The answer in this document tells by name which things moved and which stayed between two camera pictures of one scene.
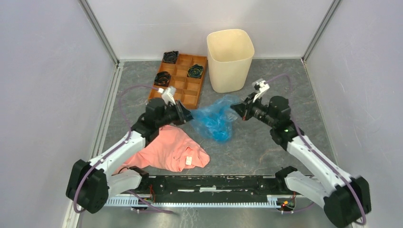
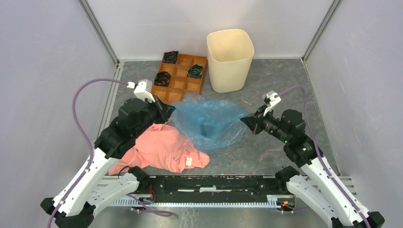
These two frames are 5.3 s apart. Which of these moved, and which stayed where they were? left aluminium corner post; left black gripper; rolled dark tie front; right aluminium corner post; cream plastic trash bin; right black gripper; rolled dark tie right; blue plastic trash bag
Moved: right black gripper; blue plastic trash bag; left black gripper
Stayed: left aluminium corner post; right aluminium corner post; cream plastic trash bin; rolled dark tie right; rolled dark tie front
